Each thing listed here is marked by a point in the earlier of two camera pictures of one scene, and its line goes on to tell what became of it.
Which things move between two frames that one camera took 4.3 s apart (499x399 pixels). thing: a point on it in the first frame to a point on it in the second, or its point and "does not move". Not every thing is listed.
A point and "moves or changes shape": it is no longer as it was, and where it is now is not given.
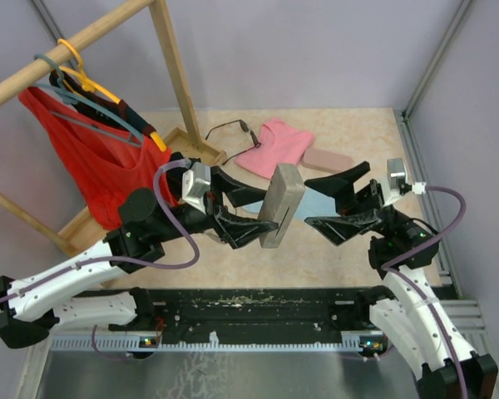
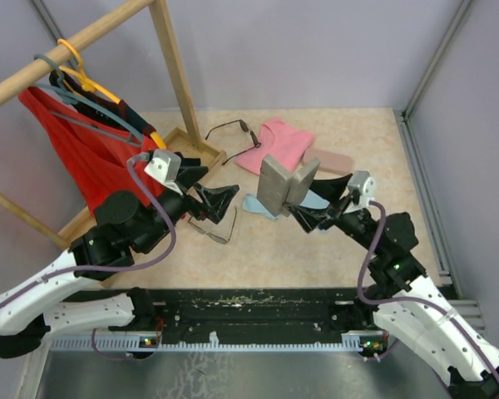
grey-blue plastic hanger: x=69 y=98 does not move
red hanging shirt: x=108 y=163 does not move
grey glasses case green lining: x=284 y=194 moves or changes shape
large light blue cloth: x=316 y=204 does not move
